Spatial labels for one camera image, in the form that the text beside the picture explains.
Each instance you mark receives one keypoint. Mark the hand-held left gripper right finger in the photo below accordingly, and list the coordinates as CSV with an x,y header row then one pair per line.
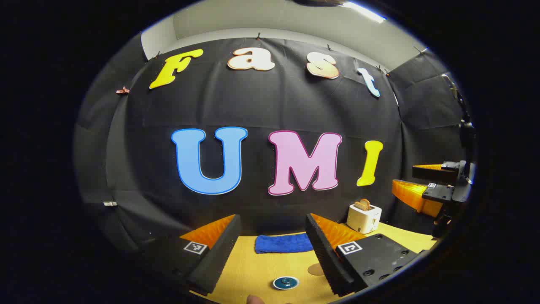
x,y
327,257

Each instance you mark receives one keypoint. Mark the blue towel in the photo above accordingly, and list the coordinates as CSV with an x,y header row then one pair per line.
x,y
282,243

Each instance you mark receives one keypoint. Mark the brown toast slice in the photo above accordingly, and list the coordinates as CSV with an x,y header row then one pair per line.
x,y
363,205

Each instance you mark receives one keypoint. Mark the round brown coaster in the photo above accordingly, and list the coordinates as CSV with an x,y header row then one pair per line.
x,y
315,269

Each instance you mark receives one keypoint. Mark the brown cloth clip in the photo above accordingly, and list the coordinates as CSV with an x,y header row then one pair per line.
x,y
122,90

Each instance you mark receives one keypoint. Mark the black backdrop cloth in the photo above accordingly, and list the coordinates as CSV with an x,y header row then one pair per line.
x,y
253,105

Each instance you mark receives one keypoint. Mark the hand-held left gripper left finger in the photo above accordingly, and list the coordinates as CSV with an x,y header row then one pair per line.
x,y
219,253

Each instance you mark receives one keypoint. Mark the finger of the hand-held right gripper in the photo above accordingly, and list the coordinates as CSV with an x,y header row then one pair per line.
x,y
415,196
434,174

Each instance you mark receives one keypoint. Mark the white toaster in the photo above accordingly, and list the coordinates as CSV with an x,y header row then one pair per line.
x,y
363,220

